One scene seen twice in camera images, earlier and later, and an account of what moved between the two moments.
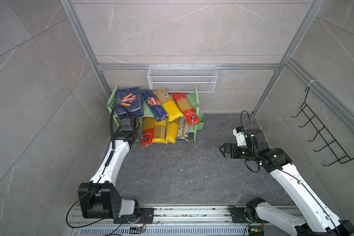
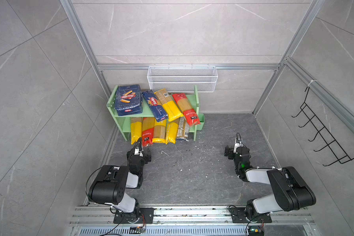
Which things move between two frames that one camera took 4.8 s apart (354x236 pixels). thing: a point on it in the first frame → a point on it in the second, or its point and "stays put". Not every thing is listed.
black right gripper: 233,147 → 231,151
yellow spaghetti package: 172,132 stays put
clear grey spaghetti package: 183,129 stays put
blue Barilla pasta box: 132,98 stays put
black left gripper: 139,133 → 147,158
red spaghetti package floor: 148,131 stays put
